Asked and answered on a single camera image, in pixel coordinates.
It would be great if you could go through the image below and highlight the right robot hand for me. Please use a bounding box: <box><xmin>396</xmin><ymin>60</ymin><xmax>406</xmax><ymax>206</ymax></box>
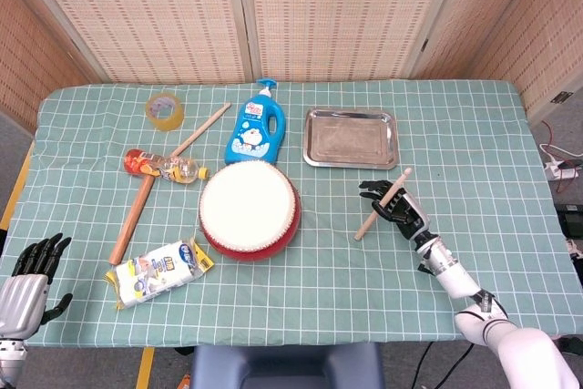
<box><xmin>358</xmin><ymin>179</ymin><xmax>432</xmax><ymax>241</ymax></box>

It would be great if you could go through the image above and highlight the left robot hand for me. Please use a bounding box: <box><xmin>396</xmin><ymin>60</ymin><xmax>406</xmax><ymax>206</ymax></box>
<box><xmin>0</xmin><ymin>232</ymin><xmax>74</xmax><ymax>340</ymax></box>

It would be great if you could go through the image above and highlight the wooden drumstick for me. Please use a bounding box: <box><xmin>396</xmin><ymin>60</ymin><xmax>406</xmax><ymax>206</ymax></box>
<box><xmin>353</xmin><ymin>167</ymin><xmax>413</xmax><ymax>241</ymax></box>
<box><xmin>170</xmin><ymin>102</ymin><xmax>232</xmax><ymax>158</ymax></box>

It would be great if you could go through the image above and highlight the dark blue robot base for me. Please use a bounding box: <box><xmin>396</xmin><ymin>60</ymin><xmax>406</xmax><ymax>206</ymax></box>
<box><xmin>189</xmin><ymin>342</ymin><xmax>386</xmax><ymax>389</ymax></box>

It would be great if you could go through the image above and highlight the stainless steel tray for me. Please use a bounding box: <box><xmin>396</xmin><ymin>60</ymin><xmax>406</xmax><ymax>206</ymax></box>
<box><xmin>302</xmin><ymin>107</ymin><xmax>400</xmax><ymax>169</ymax></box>

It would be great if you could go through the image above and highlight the green checkered tablecloth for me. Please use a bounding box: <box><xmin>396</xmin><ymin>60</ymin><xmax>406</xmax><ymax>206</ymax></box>
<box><xmin>0</xmin><ymin>79</ymin><xmax>583</xmax><ymax>348</ymax></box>

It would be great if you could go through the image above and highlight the wooden rolling pin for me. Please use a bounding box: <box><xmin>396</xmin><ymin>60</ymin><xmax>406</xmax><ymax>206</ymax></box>
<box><xmin>107</xmin><ymin>174</ymin><xmax>157</xmax><ymax>266</ymax></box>

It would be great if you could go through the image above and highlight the white bag rolls package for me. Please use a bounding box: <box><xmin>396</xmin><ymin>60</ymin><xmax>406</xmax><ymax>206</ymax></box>
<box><xmin>105</xmin><ymin>237</ymin><xmax>215</xmax><ymax>311</ymax></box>

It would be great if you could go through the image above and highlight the white power strip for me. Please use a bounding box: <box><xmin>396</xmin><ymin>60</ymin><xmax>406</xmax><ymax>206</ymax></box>
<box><xmin>545</xmin><ymin>159</ymin><xmax>578</xmax><ymax>181</ymax></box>

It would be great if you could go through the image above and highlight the black floor box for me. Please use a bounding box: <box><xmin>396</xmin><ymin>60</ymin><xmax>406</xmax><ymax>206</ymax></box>
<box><xmin>554</xmin><ymin>201</ymin><xmax>583</xmax><ymax>241</ymax></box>

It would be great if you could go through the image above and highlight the red drum with white skin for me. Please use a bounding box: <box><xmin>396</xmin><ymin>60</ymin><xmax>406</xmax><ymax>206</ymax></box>
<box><xmin>198</xmin><ymin>159</ymin><xmax>302</xmax><ymax>262</ymax></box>

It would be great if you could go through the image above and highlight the blue detergent bottle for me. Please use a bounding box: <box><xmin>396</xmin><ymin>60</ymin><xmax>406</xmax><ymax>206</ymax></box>
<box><xmin>223</xmin><ymin>78</ymin><xmax>287</xmax><ymax>166</ymax></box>

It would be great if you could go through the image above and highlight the orange drink bottle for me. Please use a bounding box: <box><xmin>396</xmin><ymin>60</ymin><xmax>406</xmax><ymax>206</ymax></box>
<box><xmin>124</xmin><ymin>148</ymin><xmax>210</xmax><ymax>183</ymax></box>

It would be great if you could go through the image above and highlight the yellow tape roll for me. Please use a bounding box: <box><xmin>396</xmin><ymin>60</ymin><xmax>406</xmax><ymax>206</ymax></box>
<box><xmin>144</xmin><ymin>91</ymin><xmax>185</xmax><ymax>132</ymax></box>

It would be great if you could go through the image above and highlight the bamboo folding screen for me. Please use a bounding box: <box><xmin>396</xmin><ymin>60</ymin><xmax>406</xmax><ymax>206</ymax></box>
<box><xmin>0</xmin><ymin>0</ymin><xmax>583</xmax><ymax>133</ymax></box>

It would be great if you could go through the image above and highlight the black cable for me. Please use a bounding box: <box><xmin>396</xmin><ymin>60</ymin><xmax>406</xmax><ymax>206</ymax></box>
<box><xmin>417</xmin><ymin>342</ymin><xmax>435</xmax><ymax>389</ymax></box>
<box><xmin>448</xmin><ymin>343</ymin><xmax>476</xmax><ymax>382</ymax></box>

